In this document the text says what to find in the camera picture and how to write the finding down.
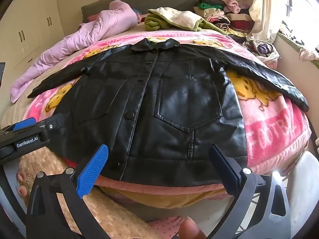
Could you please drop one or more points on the grey headboard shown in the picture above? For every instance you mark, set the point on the grey headboard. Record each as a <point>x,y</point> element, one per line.
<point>149,1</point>

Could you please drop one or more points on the cream wardrobe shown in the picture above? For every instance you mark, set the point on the cream wardrobe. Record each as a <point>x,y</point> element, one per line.
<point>32,25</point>

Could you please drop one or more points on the black leather jacket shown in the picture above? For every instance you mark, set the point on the black leather jacket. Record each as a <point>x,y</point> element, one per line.
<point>149,92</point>

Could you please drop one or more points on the pink pillow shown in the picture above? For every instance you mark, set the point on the pink pillow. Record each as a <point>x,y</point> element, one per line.
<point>93,17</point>

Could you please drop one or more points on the beige bed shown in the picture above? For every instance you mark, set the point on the beige bed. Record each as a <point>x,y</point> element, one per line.
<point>15,107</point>

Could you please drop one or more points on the pink dotted slipper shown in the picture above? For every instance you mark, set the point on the pink dotted slipper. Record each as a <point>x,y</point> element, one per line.
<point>164,226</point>

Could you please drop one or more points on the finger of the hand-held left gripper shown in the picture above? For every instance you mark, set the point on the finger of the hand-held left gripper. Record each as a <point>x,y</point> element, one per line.
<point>23,124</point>
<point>52,125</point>

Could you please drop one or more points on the patterned bag of clothes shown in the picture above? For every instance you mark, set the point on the patterned bag of clothes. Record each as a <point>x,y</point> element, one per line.
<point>264,51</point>

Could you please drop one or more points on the window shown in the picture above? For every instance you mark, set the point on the window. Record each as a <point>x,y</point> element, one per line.
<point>304,2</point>

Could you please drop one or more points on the green fleece garment white lining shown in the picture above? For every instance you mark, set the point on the green fleece garment white lining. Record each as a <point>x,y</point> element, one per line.
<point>154,22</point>

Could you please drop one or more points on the green window seat cushion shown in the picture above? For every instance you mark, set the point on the green window seat cushion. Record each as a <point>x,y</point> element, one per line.
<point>294,44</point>

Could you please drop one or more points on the lilac duvet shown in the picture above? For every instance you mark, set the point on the lilac duvet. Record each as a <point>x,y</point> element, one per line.
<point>99,27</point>

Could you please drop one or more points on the cream curtain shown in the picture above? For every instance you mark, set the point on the cream curtain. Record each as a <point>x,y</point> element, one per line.
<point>266,10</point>

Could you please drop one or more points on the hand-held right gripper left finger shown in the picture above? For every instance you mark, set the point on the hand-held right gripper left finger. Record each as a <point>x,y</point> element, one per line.
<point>93,169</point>

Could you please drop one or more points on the person's right hand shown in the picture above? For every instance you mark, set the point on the person's right hand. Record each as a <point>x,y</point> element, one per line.
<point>190,230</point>

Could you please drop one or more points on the pile of folded clothes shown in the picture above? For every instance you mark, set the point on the pile of folded clothes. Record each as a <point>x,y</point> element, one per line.
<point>224,12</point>

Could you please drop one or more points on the pink printed blanket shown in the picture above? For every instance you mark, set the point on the pink printed blanket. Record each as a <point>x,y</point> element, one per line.
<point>269,119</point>

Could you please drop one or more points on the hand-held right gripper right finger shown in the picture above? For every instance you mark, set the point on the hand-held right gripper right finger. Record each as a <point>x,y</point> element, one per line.
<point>224,169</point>

